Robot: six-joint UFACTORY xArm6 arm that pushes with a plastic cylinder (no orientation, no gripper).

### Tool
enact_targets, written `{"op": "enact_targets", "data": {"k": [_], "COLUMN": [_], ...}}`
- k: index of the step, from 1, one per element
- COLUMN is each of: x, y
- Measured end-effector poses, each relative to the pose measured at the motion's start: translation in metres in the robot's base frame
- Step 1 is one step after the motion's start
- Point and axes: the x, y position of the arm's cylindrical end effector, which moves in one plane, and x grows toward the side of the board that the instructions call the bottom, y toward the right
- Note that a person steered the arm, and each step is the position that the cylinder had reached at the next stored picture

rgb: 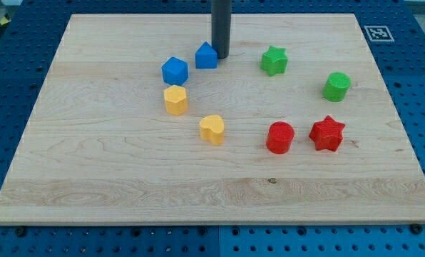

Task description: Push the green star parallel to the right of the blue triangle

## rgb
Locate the blue triangle block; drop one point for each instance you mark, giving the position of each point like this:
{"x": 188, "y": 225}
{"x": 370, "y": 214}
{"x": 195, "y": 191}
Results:
{"x": 206, "y": 57}

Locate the green star block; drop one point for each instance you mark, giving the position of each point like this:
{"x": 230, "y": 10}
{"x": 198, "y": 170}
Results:
{"x": 274, "y": 61}

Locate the red star block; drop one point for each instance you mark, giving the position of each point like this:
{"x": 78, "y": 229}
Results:
{"x": 327, "y": 134}

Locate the yellow heart block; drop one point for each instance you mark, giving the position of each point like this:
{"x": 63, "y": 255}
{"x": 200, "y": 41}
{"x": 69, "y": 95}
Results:
{"x": 212, "y": 129}

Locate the yellow hexagon block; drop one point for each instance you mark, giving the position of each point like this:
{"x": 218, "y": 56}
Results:
{"x": 176, "y": 101}

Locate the red cylinder block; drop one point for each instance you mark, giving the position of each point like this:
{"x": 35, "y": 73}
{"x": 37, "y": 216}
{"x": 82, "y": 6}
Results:
{"x": 279, "y": 138}

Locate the blue cube block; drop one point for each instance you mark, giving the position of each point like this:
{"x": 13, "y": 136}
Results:
{"x": 175, "y": 71}

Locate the light wooden board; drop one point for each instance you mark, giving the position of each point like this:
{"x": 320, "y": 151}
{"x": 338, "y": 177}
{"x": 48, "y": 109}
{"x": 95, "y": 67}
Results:
{"x": 99, "y": 148}

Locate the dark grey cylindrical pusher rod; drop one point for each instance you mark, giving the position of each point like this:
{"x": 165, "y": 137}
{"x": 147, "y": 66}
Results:
{"x": 220, "y": 27}

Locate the green cylinder block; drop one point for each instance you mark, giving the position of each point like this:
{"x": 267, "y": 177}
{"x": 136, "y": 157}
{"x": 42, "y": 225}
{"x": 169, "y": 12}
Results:
{"x": 336, "y": 86}

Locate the white fiducial marker tag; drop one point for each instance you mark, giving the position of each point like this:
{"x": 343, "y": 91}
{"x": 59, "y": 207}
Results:
{"x": 378, "y": 33}

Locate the black screw front left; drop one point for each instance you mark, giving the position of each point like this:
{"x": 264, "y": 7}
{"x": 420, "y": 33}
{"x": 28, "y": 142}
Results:
{"x": 20, "y": 231}

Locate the black screw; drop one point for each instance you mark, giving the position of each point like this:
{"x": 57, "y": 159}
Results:
{"x": 416, "y": 229}
{"x": 20, "y": 231}

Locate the black screw front right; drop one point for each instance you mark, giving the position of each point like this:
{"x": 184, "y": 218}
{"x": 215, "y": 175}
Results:
{"x": 416, "y": 229}

